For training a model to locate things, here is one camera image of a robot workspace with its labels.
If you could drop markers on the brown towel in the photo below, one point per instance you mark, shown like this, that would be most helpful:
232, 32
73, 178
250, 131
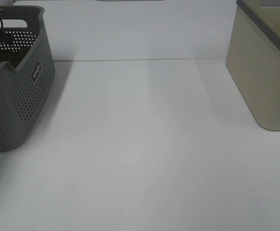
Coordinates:
14, 58

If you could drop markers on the grey perforated plastic basket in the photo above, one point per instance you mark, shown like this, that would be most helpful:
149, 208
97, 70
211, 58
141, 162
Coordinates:
24, 89

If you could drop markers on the beige plastic bin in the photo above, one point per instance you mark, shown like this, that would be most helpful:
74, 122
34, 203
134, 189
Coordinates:
253, 59

